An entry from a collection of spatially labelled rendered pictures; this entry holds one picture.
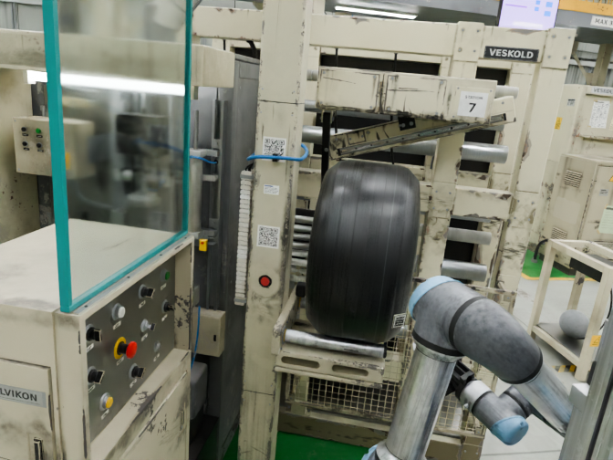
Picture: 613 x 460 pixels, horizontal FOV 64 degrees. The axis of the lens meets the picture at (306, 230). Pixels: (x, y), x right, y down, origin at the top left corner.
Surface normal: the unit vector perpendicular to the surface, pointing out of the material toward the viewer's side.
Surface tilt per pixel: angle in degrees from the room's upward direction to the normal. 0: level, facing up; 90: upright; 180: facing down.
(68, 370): 90
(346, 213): 52
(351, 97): 90
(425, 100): 90
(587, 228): 90
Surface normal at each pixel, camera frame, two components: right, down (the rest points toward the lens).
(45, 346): -0.17, 0.26
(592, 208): 0.17, 0.29
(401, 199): 0.22, -0.52
